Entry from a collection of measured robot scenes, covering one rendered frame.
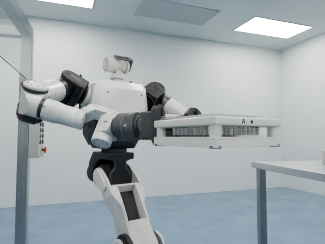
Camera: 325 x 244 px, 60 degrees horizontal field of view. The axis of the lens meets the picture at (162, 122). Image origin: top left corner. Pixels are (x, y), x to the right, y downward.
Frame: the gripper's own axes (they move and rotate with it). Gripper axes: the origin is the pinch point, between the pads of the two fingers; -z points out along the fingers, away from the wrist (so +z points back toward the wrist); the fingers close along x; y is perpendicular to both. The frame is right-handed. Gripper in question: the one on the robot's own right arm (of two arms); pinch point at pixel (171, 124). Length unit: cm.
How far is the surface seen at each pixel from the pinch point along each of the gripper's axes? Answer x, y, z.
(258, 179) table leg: 27, -94, -16
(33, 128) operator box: -4, -47, 108
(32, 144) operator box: 5, -47, 108
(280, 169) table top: 19, -73, -28
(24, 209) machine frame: 43, -45, 112
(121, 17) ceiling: -192, -290, 196
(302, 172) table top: 19, -60, -37
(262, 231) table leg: 56, -94, -17
